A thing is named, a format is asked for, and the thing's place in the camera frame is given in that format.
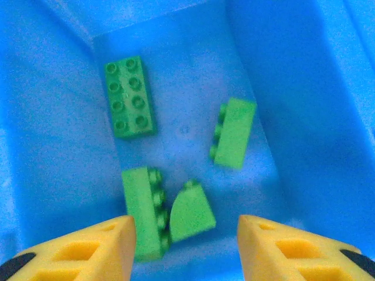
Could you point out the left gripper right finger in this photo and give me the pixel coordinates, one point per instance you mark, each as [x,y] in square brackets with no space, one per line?
[299,254]

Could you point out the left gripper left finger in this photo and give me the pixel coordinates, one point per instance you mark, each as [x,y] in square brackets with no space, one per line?
[73,254]

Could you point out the green long lego brick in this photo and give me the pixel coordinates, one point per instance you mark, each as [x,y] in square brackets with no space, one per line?
[234,137]
[140,210]

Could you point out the green curved lego brick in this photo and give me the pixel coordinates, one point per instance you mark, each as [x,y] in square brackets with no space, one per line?
[190,216]

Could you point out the green eight-stud lego brick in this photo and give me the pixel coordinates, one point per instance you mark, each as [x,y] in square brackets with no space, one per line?
[129,96]

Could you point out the blue plastic bin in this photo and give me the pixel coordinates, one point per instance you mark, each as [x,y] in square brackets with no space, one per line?
[293,87]

